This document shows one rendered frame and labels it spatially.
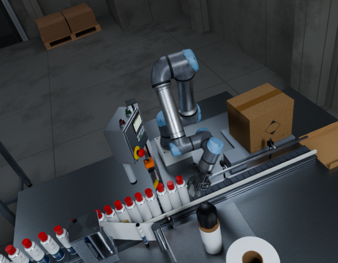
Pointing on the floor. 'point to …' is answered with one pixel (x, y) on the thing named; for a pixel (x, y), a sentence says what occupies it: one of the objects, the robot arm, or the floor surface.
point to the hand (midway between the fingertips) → (190, 193)
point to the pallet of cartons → (67, 25)
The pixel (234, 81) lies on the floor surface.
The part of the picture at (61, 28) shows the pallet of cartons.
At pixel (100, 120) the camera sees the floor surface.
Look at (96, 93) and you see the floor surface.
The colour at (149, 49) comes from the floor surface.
